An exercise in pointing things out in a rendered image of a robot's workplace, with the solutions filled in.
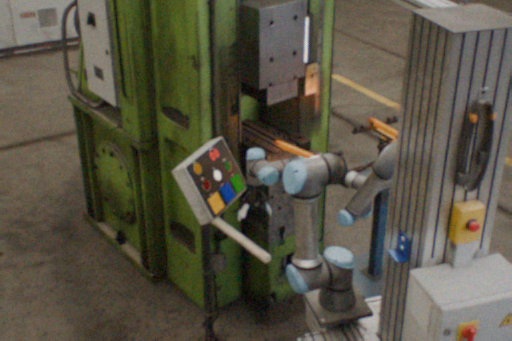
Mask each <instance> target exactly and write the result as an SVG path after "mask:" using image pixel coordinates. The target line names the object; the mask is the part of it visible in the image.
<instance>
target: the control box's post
mask: <svg viewBox="0 0 512 341"><path fill-rule="evenodd" d="M209 224H210V223H207V224H204V225H201V259H202V270H203V271H204V272H208V271H210V270H212V268H211V246H210V225H209ZM204 272H202V278H203V296H204V312H205V313H206V314H207V315H208V314H210V313H213V290H212V271H211V272H209V273H208V274H205V273H204ZM205 313H204V314H205ZM206 314H205V333H206V338H207V340H208V341H210V340H211V338H212V339H213V341H214V334H213V315H211V316H208V317H207V316H206Z"/></svg>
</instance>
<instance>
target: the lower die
mask: <svg viewBox="0 0 512 341"><path fill-rule="evenodd" d="M241 121H242V122H244V123H246V124H248V125H250V126H252V127H253V128H255V129H258V130H259V131H261V132H263V133H265V134H266V135H268V136H271V137H272V138H274V139H276V140H279V141H282V142H285V143H288V144H290V145H292V146H294V147H296V143H294V142H290V141H289V140H287V139H284V137H282V136H278V134H276V133H274V134H273V132H272V131H271V130H269V131H268V129H265V128H264V129H263V127H262V126H261V125H258V123H254V122H253V121H251V120H249V119H245V120H241ZM241 135H242V138H243V137H245V136H246V137H247V141H246V138H244V139H243V150H244V151H245V152H246V151H247V148H246V143H247V142H248V141H249V140H252V141H253V143H255V142H257V143H258V147H257V144H254V145H253V144H252V142H251V141H250V142H248V150H249V149H251V148H259V146H263V148H264V149H263V150H264V152H265V161H267V162H268V163H270V162H273V161H282V160H285V159H290V158H293V156H296V154H294V153H291V152H290V151H288V150H285V149H283V148H282V147H280V146H279V145H278V144H276V143H274V142H271V141H269V140H268V139H266V138H265V137H263V136H259V134H257V133H255V132H253V131H252V130H250V129H247V128H246V127H244V126H242V125H241Z"/></svg>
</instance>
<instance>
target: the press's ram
mask: <svg viewBox="0 0 512 341"><path fill-rule="evenodd" d="M239 12H240V81H242V82H244V83H246V84H247V85H251V86H252V87H255V88H257V89H259V90H261V89H265V88H267V87H269V85H271V86H272V85H278V84H281V83H284V82H287V81H290V80H293V78H301V77H304V72H305V45H306V18H307V0H239Z"/></svg>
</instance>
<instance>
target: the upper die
mask: <svg viewBox="0 0 512 341"><path fill-rule="evenodd" d="M240 90H241V93H243V94H245V95H246V96H248V97H250V98H254V99H256V100H258V101H259V102H261V103H263V104H266V105H269V104H274V103H277V102H279V101H282V100H285V99H288V98H291V97H296V96H297V78H293V80H290V81H287V82H284V83H281V84H278V85H272V86H271V85H269V87H267V88H265V89H261V90H259V89H257V88H255V87H252V86H251V85H247V84H246V83H244V82H242V81H240Z"/></svg>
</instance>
